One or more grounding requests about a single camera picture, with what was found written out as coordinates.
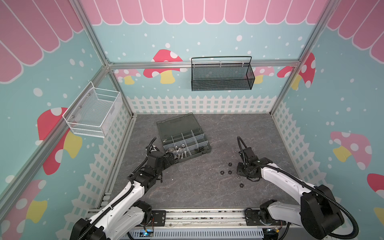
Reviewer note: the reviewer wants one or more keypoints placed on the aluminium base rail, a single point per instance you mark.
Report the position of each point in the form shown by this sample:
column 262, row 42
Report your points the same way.
column 193, row 224

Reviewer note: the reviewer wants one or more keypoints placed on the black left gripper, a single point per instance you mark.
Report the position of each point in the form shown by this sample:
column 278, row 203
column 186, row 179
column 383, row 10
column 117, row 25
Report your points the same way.
column 171, row 158

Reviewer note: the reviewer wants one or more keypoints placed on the white wire mesh basket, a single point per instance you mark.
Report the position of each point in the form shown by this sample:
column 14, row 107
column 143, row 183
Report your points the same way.
column 93, row 112

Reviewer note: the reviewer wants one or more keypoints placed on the black wire mesh basket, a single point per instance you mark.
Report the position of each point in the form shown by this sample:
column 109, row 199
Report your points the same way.
column 228, row 73

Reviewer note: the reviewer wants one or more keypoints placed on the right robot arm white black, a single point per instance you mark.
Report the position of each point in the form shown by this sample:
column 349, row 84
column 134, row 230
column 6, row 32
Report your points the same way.
column 316, row 210

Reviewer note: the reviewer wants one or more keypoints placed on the green plastic compartment organizer box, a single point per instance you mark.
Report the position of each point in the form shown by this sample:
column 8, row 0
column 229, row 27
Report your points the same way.
column 183, row 130

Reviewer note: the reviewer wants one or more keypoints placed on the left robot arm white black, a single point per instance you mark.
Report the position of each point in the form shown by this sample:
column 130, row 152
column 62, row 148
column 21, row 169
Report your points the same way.
column 126, row 210

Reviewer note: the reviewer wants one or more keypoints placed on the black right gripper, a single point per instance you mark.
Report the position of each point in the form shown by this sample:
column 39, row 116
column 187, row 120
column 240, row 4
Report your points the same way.
column 243, row 170

